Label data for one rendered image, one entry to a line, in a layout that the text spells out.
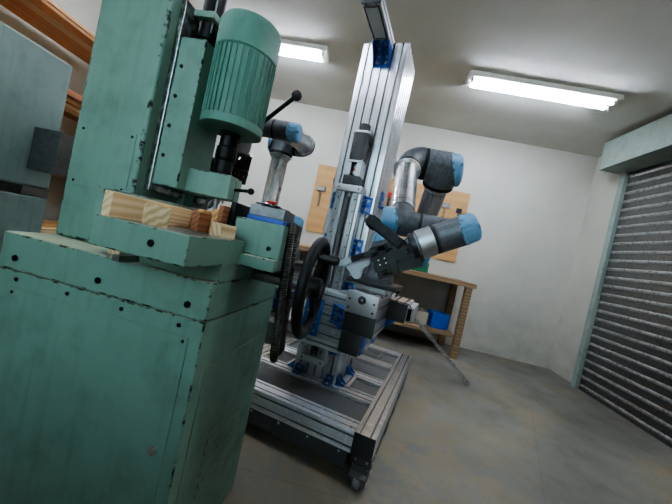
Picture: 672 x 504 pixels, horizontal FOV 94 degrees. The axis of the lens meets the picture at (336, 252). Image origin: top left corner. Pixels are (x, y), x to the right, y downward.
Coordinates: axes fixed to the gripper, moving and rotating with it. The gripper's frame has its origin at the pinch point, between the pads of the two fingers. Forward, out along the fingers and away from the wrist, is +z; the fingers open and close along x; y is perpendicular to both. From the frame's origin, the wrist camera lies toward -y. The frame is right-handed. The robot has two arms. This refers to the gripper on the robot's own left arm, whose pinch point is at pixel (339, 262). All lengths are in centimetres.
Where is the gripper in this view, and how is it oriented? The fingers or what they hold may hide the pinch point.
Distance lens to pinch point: 82.1
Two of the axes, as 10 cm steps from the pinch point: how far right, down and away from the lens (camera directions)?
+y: 3.1, 9.5, -0.4
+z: -9.4, 3.2, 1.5
